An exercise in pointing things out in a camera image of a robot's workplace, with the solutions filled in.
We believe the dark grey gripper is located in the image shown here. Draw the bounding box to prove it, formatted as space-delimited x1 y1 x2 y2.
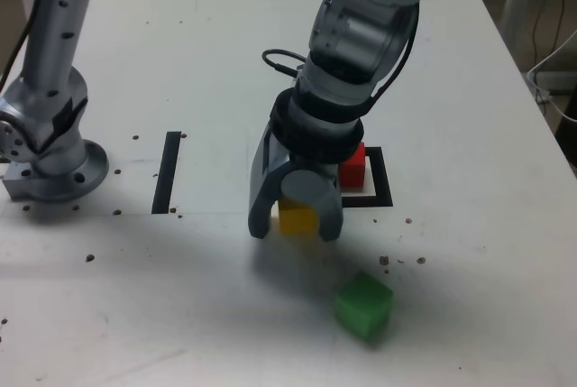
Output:
247 121 347 244

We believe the yellow cube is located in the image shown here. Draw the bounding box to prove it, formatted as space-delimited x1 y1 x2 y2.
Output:
278 197 320 237

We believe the red cube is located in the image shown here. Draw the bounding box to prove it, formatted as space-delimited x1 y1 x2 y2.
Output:
337 141 367 190

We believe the green cube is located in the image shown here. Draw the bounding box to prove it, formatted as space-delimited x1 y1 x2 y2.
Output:
333 271 395 346

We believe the black tape square outline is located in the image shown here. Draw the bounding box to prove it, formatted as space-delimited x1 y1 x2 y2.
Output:
335 146 394 208

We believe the black tape strip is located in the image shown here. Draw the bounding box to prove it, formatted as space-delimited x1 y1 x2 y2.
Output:
151 131 182 216

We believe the white cable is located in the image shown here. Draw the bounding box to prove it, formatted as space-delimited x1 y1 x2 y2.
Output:
525 28 577 124

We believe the black arm base cable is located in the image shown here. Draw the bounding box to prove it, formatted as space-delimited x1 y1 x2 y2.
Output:
0 0 44 88

